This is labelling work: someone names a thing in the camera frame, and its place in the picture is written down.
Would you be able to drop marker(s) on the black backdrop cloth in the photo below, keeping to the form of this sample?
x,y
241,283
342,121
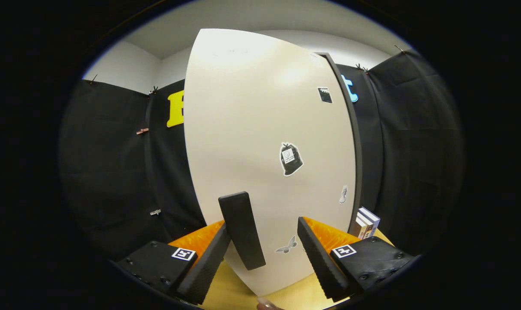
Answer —
x,y
415,150

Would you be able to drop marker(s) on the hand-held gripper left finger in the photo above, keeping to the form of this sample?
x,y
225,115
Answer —
x,y
206,267

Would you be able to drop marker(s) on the black clip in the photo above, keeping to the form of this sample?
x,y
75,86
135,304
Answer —
x,y
153,90
400,48
92,79
362,68

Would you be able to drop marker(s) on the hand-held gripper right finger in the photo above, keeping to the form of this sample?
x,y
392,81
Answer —
x,y
318,262

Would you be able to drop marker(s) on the silver clip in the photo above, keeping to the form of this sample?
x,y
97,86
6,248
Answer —
x,y
155,212

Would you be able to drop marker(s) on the grey shoe cabinet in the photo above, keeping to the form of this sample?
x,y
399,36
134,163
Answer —
x,y
358,150

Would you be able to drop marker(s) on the beige shoe cabinet door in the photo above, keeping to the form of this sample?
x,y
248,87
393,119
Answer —
x,y
243,129

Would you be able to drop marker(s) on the brown clip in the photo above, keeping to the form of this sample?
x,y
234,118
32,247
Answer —
x,y
142,131

